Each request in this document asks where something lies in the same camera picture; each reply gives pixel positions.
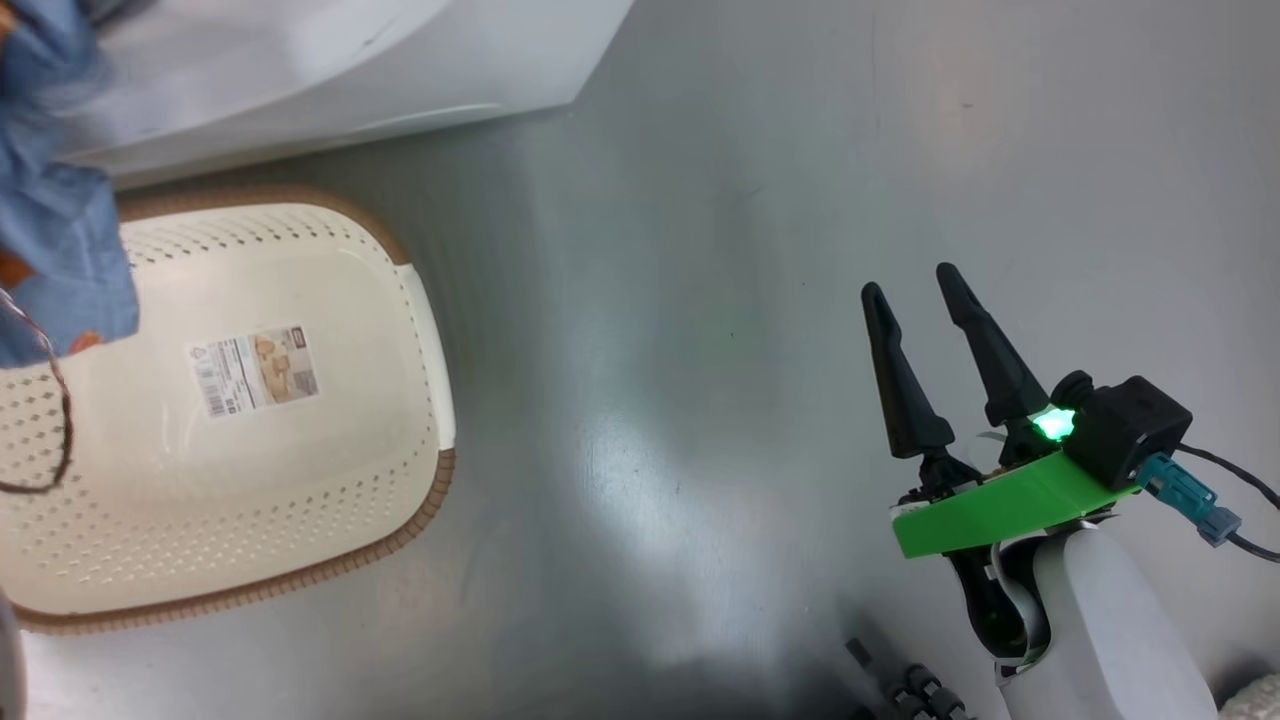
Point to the cream perforated laundry basket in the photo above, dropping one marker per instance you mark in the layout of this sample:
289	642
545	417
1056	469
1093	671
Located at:
250	500

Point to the blue patterned clothes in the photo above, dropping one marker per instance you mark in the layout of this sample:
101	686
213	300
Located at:
50	200

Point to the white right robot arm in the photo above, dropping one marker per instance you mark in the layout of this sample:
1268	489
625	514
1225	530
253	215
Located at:
1110	640

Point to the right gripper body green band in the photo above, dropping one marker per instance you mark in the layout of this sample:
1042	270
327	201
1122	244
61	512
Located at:
1000	510

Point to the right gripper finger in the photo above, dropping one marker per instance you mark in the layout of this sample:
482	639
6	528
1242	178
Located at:
1005	380
910	400

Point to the paper basket label sticker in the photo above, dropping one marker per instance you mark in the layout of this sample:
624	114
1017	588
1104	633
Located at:
255	370

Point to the black robot base hardware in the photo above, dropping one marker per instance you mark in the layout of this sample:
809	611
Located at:
915	690

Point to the white woven object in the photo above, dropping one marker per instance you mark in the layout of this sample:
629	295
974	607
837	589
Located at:
1252	700

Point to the white front-load washing machine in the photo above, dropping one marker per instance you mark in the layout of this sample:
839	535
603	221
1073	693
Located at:
400	60

